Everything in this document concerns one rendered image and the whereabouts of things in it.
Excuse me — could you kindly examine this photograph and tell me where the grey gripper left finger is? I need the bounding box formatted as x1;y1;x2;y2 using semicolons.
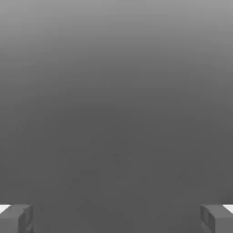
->
0;204;35;233

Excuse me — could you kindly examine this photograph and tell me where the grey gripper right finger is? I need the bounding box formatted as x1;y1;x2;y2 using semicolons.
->
199;204;233;233

